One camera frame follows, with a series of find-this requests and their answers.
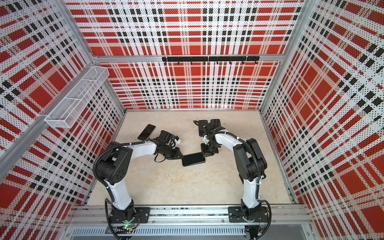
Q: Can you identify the aluminium front rail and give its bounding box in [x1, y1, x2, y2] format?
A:
[62, 204, 316, 238]

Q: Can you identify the white wire mesh shelf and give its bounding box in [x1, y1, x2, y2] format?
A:
[45, 66, 109, 129]

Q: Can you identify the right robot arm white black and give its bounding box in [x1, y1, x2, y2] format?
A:
[194, 121, 268, 210]

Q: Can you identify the black hook rail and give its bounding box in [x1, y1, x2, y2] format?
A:
[162, 56, 260, 63]

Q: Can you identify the black smartphone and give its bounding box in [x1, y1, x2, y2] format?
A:
[138, 124, 156, 141]
[198, 120, 208, 137]
[182, 152, 206, 167]
[210, 119, 221, 129]

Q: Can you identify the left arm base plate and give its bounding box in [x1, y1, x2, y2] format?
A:
[108, 207, 151, 224]

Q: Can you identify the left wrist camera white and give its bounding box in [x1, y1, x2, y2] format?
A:
[170, 135, 181, 146]

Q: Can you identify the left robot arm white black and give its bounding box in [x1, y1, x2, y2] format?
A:
[93, 131, 183, 211]

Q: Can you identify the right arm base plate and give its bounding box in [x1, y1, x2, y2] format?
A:
[228, 206, 269, 223]

